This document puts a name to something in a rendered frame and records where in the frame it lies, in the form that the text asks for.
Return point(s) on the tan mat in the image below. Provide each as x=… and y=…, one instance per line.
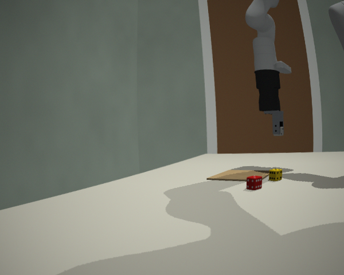
x=238, y=175

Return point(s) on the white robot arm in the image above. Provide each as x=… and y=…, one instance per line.
x=257, y=18

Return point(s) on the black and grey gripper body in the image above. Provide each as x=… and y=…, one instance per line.
x=267, y=70

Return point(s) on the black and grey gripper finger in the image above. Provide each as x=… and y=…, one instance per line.
x=275, y=121
x=281, y=119

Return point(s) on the yellow die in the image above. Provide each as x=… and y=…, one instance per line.
x=275, y=174

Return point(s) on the red die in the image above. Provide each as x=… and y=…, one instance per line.
x=254, y=182

